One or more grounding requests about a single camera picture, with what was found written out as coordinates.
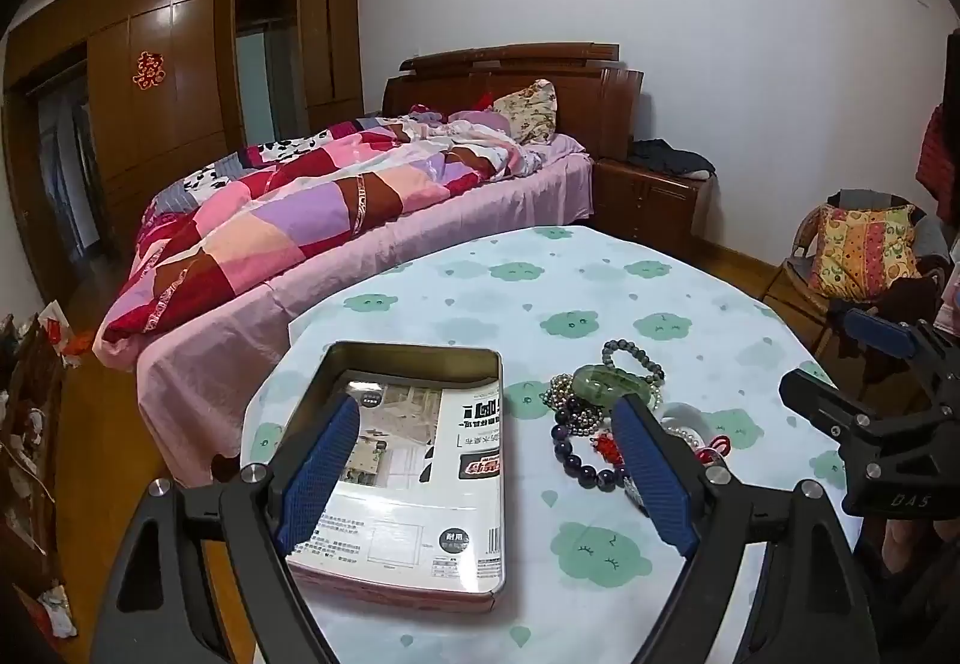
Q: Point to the metal tin box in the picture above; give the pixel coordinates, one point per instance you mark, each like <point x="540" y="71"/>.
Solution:
<point x="480" y="559"/>

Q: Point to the floral pillow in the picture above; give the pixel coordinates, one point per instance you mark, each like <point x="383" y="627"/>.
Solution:
<point x="529" y="105"/>

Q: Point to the red paper decoration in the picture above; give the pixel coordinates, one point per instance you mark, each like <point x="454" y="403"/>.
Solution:
<point x="148" y="70"/>

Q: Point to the pile of clutter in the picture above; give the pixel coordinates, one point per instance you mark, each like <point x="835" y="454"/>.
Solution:
<point x="30" y="424"/>

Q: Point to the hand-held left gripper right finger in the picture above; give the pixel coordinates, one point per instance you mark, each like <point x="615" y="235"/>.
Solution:
<point x="652" y="476"/>

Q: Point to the colourful patterned cushion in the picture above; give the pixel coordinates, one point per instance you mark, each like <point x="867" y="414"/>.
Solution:
<point x="862" y="251"/>

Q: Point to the dark clothes pile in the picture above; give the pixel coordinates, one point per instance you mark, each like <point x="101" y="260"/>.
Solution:
<point x="667" y="158"/>

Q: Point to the wooden headboard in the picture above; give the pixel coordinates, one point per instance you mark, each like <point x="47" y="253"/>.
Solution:
<point x="592" y="102"/>

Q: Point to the green jade bangle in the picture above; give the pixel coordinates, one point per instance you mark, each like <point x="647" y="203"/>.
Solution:
<point x="604" y="380"/>

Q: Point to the bed with pink sheet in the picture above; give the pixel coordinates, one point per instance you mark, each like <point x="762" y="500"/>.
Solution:
<point x="247" y="326"/>

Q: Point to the chair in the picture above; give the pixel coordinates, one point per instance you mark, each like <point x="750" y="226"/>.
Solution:
<point x="802" y="281"/>

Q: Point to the patchwork quilt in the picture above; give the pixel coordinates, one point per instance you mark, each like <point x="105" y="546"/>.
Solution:
<point x="300" y="199"/>

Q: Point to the person's right hand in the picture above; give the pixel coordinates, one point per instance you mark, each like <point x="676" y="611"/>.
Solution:
<point x="894" y="545"/>

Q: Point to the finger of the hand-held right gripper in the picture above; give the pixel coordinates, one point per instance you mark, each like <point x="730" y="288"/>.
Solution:
<point x="885" y="332"/>
<point x="814" y="395"/>

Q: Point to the white jade bangle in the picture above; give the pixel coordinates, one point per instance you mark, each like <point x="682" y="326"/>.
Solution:
<point x="679" y="409"/>

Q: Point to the red hanging garment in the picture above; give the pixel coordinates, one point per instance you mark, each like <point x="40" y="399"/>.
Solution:
<point x="941" y="162"/>

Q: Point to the printed paper sheet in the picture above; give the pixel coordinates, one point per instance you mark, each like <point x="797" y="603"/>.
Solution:
<point x="420" y="484"/>

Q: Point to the wooden nightstand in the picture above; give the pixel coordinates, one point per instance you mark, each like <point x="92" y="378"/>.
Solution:
<point x="645" y="203"/>

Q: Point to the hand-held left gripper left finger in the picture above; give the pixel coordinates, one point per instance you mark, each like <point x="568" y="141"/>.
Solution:
<point x="319" y="461"/>

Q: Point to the red knot charm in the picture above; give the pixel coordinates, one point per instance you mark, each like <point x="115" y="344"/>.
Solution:
<point x="606" y="448"/>

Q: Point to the wooden wardrobe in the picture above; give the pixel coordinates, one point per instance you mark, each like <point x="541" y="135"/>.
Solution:
<point x="187" y="57"/>

